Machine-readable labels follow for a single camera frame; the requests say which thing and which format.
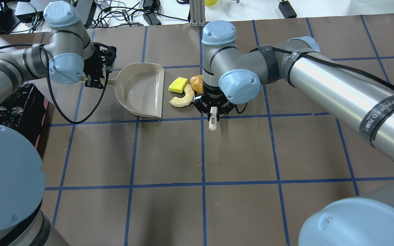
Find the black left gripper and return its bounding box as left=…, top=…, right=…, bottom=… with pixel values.
left=83, top=42, right=117, bottom=89

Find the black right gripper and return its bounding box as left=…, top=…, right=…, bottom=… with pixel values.
left=193, top=82, right=236, bottom=121

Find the brown potato toy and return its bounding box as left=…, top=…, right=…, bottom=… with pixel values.
left=189, top=74, right=203, bottom=95

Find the white hand brush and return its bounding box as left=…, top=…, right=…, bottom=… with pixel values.
left=209, top=107, right=218, bottom=131

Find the cream curved peel toy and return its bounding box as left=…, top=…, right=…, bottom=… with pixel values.
left=169, top=84, right=195, bottom=108

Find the yellow green sponge piece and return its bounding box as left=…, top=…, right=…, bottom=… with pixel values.
left=168, top=77, right=188, bottom=94

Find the beige dustpan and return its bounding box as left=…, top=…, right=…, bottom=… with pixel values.
left=81, top=63, right=166, bottom=119

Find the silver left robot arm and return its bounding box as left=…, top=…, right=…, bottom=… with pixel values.
left=0, top=1, right=116, bottom=246

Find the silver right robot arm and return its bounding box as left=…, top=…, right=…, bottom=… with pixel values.
left=200, top=57, right=394, bottom=246

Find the black bag lined bin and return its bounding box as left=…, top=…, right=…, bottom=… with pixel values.
left=0, top=83, right=47, bottom=147

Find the black power brick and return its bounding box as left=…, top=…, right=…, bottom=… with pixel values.
left=278, top=0, right=297, bottom=19

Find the aluminium frame post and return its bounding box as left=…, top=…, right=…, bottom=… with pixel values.
left=189, top=0, right=207, bottom=27

